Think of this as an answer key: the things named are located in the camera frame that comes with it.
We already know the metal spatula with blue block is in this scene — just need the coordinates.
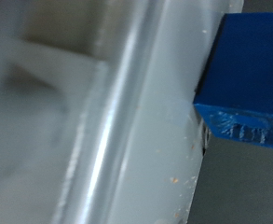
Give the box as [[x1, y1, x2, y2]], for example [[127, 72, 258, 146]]
[[192, 12, 273, 152]]

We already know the silver toaster oven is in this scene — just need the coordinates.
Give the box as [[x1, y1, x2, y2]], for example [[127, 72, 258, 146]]
[[0, 0, 246, 224]]

